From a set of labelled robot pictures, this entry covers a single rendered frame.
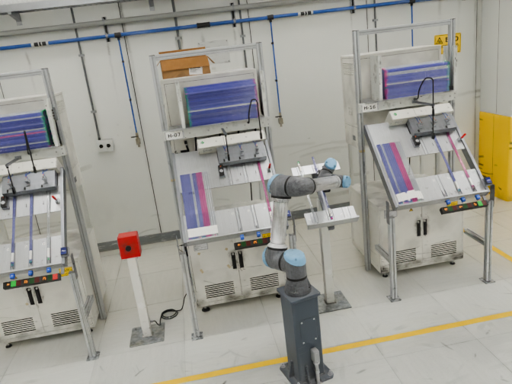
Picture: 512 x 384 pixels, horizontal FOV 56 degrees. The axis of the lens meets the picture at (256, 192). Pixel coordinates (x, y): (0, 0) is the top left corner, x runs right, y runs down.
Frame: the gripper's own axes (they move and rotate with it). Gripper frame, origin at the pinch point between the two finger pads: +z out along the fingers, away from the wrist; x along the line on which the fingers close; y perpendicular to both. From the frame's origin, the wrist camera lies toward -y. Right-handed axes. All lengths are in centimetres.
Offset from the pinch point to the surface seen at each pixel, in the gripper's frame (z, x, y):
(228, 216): 6, 66, -9
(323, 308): 51, 7, -74
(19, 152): 1, 198, 59
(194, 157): 13, 82, 42
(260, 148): 6, 35, 38
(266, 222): 4.3, 41.9, -17.0
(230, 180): 10, 60, 19
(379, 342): 12, -14, -105
